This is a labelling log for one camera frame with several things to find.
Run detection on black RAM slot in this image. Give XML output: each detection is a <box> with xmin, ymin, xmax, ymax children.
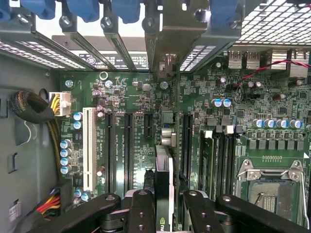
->
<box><xmin>225</xmin><ymin>132</ymin><xmax>237</xmax><ymax>196</ymax></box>
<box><xmin>215</xmin><ymin>132</ymin><xmax>225</xmax><ymax>199</ymax></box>

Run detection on long black expansion slot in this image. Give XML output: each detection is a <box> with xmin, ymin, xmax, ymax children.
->
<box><xmin>124</xmin><ymin>112</ymin><xmax>135</xmax><ymax>193</ymax></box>
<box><xmin>182</xmin><ymin>114</ymin><xmax>194</xmax><ymax>181</ymax></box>
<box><xmin>105</xmin><ymin>112</ymin><xmax>115</xmax><ymax>195</ymax></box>

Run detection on CPU socket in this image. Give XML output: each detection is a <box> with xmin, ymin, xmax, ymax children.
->
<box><xmin>237</xmin><ymin>159</ymin><xmax>305</xmax><ymax>233</ymax></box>

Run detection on white expansion slot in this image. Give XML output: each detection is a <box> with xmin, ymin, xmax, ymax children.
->
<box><xmin>82</xmin><ymin>107</ymin><xmax>97</xmax><ymax>191</ymax></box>

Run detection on short black expansion slot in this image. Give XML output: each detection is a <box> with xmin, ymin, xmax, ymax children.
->
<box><xmin>144</xmin><ymin>113</ymin><xmax>155</xmax><ymax>138</ymax></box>

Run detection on green motherboard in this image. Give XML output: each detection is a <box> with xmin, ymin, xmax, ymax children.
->
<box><xmin>58</xmin><ymin>47</ymin><xmax>311</xmax><ymax>233</ymax></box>

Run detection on open dark grey PC case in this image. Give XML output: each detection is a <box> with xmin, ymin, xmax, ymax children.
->
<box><xmin>0</xmin><ymin>0</ymin><xmax>311</xmax><ymax>233</ymax></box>

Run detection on silver USB port block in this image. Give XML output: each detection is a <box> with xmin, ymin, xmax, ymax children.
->
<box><xmin>245</xmin><ymin>50</ymin><xmax>261</xmax><ymax>70</ymax></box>
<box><xmin>227</xmin><ymin>50</ymin><xmax>244</xmax><ymax>70</ymax></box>

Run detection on metal slot cover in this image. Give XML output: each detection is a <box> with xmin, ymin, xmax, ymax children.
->
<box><xmin>60</xmin><ymin>14</ymin><xmax>117</xmax><ymax>71</ymax></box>
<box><xmin>102</xmin><ymin>16</ymin><xmax>138</xmax><ymax>71</ymax></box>

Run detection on blue slot clip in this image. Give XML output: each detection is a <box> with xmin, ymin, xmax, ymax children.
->
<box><xmin>210</xmin><ymin>0</ymin><xmax>237</xmax><ymax>29</ymax></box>
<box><xmin>111</xmin><ymin>0</ymin><xmax>141</xmax><ymax>24</ymax></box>
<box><xmin>0</xmin><ymin>0</ymin><xmax>12</xmax><ymax>20</ymax></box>
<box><xmin>20</xmin><ymin>0</ymin><xmax>57</xmax><ymax>20</ymax></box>
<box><xmin>67</xmin><ymin>0</ymin><xmax>101</xmax><ymax>23</ymax></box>

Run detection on red yellow power wires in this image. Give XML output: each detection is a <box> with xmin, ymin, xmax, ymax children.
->
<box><xmin>36</xmin><ymin>181</ymin><xmax>73</xmax><ymax>217</ymax></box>

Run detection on white power connector yellow wires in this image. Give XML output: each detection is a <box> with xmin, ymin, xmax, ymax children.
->
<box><xmin>48</xmin><ymin>91</ymin><xmax>72</xmax><ymax>117</ymax></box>

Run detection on black sleeved cable bundle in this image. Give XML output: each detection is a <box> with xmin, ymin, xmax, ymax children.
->
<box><xmin>9</xmin><ymin>90</ymin><xmax>54</xmax><ymax>125</ymax></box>

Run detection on red black twisted wire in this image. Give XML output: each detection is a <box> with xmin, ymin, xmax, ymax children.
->
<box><xmin>230</xmin><ymin>59</ymin><xmax>311</xmax><ymax>99</ymax></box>

